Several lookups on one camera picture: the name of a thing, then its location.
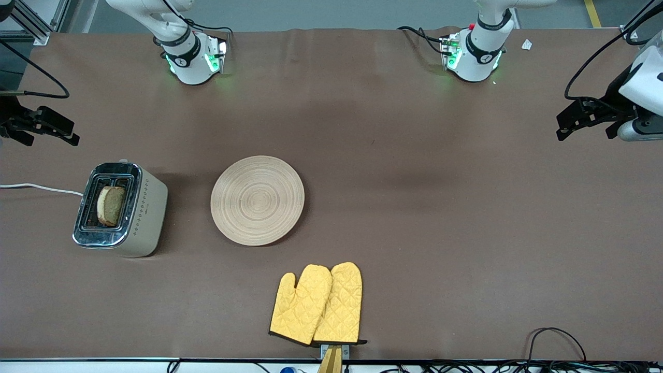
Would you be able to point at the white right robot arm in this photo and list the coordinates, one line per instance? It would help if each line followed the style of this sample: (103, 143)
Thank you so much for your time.
(189, 57)

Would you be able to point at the small metal bracket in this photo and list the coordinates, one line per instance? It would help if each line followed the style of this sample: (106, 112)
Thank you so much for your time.
(345, 352)

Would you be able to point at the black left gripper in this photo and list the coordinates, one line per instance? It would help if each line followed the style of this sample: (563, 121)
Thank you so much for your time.
(611, 97)

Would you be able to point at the cream toaster with chrome top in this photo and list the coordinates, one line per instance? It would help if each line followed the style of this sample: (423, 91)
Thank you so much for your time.
(150, 217)

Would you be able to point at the round wooden plate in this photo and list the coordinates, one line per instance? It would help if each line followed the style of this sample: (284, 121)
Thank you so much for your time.
(257, 200)

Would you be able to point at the yellow quilted oven mitt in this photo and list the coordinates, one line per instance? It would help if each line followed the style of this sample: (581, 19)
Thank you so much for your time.
(299, 306)
(344, 305)

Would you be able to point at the wooden stick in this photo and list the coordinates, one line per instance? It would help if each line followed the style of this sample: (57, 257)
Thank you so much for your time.
(331, 366)

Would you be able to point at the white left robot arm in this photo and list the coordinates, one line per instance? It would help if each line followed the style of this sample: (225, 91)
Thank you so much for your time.
(484, 46)

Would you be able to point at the small white paper scrap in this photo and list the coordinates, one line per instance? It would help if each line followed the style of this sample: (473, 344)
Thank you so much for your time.
(527, 44)

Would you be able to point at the brown table cover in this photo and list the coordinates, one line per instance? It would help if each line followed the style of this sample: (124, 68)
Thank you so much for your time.
(440, 217)

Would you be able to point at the aluminium profile frame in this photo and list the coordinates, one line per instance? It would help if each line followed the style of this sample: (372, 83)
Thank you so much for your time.
(37, 32)

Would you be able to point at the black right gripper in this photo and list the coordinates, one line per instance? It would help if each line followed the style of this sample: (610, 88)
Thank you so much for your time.
(9, 115)

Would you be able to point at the slice of toast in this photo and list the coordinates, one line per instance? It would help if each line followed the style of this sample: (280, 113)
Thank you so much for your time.
(111, 206)

